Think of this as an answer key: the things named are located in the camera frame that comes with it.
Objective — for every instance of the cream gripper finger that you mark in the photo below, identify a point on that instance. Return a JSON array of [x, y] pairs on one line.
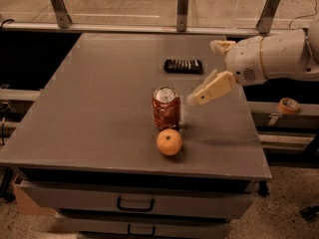
[[220, 48], [214, 86]]

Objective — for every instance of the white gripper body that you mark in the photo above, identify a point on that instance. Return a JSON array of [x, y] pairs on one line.
[[245, 61]]

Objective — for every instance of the red coke can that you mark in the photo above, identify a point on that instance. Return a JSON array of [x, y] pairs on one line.
[[166, 107]]

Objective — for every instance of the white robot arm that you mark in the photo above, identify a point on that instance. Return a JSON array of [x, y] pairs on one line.
[[292, 55]]

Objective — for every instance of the black chocolate bar packet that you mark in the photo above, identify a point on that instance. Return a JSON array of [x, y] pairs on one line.
[[183, 66]]

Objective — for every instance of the orange tape roll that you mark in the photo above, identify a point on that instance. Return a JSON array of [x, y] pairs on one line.
[[288, 106]]

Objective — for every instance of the orange fruit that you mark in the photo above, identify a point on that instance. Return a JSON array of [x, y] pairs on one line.
[[169, 142]]

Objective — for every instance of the grey lower drawer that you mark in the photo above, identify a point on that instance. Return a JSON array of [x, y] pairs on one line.
[[143, 226]]

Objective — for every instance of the grey drawer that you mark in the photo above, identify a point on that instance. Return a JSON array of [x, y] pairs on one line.
[[167, 202], [143, 226]]

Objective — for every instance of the grey upper drawer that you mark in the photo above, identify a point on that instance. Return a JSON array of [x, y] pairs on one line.
[[167, 202]]

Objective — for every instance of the right metal rail bracket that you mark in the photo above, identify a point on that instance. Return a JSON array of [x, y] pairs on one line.
[[265, 21]]

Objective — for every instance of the metal rail bracket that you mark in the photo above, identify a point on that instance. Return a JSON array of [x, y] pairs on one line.
[[265, 21], [181, 15], [62, 16]]

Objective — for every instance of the middle metal rail bracket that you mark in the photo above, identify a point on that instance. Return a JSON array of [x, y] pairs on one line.
[[181, 15]]

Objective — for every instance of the black upper drawer handle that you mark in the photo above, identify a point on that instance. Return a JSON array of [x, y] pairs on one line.
[[134, 205]]

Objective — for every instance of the black drawer handle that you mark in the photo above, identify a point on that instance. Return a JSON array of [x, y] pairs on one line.
[[134, 205], [141, 231]]

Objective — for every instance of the left metal rail bracket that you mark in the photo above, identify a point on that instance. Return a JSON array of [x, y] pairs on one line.
[[62, 16]]

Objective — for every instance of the black lower drawer handle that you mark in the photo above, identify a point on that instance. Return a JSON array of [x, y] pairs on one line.
[[141, 231]]

